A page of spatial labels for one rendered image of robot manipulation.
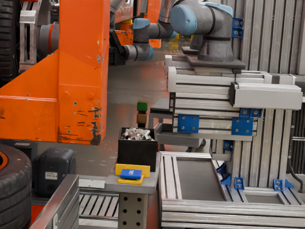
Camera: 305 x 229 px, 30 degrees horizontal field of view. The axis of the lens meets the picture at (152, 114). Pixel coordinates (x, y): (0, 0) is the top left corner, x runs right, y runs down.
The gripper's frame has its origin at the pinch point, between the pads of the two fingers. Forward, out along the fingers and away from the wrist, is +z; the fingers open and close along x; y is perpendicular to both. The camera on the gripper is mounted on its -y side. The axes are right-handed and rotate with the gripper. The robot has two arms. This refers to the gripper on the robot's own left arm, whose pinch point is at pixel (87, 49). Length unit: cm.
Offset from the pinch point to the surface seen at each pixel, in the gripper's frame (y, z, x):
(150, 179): 38, 16, -63
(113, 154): 83, -90, 95
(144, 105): 18.4, -2.9, -35.6
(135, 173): 35, 22, -62
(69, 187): 44, 34, -40
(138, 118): 23.6, -1.6, -34.2
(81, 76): 5.6, 25.8, -33.5
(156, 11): -8, -272, 263
